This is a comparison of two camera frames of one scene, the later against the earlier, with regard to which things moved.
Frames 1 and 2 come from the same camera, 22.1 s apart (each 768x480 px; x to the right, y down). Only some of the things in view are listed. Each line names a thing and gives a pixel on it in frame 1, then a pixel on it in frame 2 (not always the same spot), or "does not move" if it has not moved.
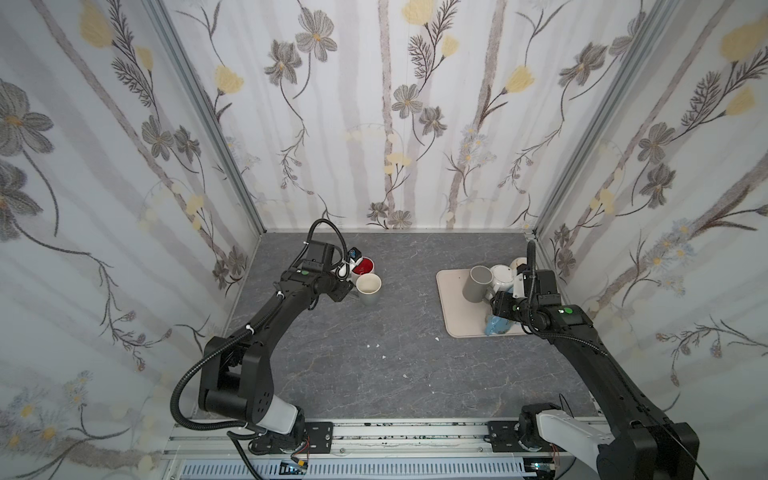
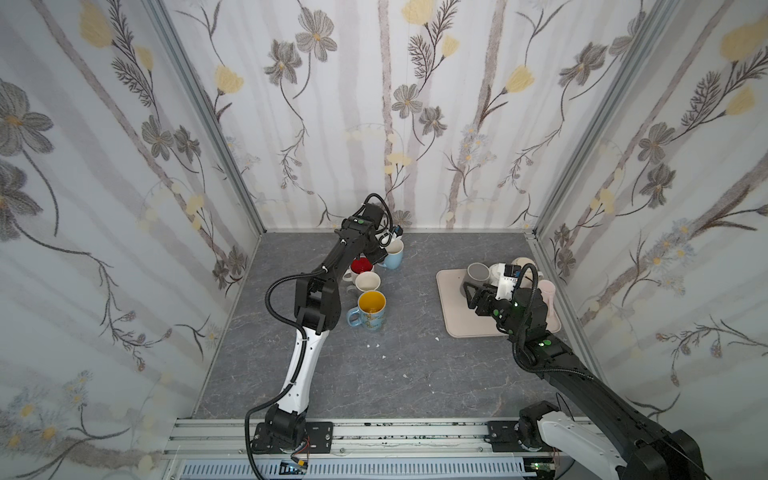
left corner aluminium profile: (184, 58) does not move
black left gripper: (342, 291) → (376, 259)
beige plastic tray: (464, 318) does not move
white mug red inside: (365, 266) does not move
